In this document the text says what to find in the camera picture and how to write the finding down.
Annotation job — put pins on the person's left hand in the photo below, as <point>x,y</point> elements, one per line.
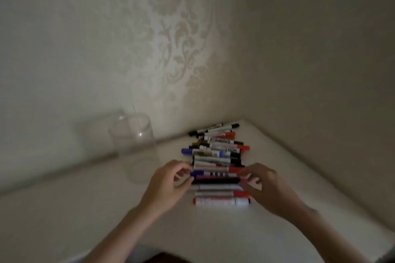
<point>163,188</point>

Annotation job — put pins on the person's right hand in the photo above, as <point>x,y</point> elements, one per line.
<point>271,195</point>

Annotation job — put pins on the clear plastic jar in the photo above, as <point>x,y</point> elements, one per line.
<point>135,148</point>

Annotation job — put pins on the black marker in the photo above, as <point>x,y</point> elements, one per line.
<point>216,180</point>

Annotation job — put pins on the row of assorted markers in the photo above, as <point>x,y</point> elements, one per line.
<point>216,148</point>

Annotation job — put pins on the person's right forearm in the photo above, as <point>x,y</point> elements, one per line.
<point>327,238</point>

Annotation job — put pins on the person's left forearm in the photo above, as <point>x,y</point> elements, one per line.
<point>123,235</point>

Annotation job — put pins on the white table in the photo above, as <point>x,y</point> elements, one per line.
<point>216,235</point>

